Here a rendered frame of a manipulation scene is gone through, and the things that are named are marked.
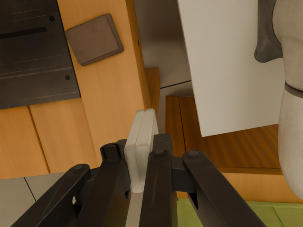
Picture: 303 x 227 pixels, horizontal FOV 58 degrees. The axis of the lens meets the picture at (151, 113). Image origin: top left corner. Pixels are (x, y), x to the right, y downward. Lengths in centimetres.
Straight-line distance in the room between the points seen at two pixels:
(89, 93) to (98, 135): 10
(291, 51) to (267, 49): 14
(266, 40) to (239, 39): 5
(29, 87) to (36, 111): 7
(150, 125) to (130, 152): 4
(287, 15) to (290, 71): 9
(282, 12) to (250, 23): 11
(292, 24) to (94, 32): 35
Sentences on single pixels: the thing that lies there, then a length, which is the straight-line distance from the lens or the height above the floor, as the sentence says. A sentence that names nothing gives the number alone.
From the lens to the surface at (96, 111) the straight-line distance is 64.
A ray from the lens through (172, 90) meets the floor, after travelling 154.
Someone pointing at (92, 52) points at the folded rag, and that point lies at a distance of 58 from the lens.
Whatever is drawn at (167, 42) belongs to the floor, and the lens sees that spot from 149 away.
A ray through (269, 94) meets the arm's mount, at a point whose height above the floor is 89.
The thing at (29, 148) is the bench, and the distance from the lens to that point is 76.
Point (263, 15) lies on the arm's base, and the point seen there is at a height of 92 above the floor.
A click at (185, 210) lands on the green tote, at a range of 82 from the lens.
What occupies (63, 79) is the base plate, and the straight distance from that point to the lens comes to 64.
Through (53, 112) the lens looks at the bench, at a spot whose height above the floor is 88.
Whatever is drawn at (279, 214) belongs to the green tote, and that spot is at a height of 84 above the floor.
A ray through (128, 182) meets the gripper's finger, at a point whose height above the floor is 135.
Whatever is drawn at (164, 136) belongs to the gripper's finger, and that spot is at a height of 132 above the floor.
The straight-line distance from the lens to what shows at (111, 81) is 61.
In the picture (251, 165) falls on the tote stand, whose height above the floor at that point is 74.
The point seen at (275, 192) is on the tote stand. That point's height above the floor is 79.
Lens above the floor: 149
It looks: 70 degrees down
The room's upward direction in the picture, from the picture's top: 171 degrees counter-clockwise
